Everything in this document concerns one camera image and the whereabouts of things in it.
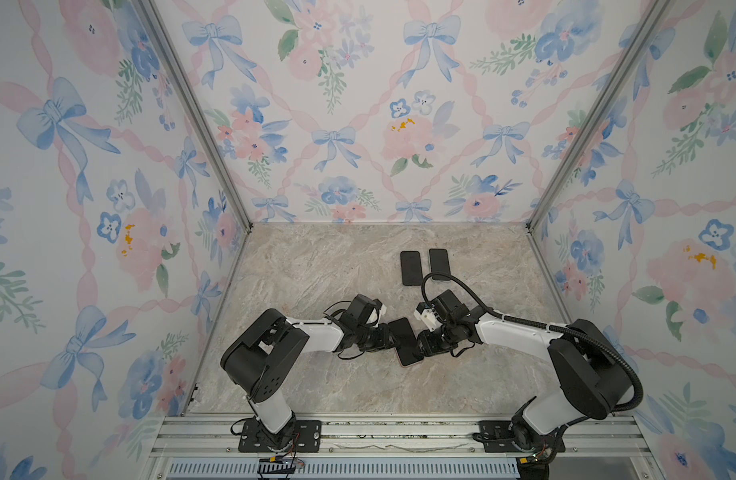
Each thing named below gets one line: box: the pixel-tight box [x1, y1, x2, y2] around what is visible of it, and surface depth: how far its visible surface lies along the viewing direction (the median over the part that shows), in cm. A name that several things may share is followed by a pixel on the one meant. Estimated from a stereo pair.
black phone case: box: [400, 251, 423, 286], surface depth 112 cm
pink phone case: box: [388, 317, 424, 367], surface depth 90 cm
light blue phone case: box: [429, 248, 451, 281], surface depth 112 cm
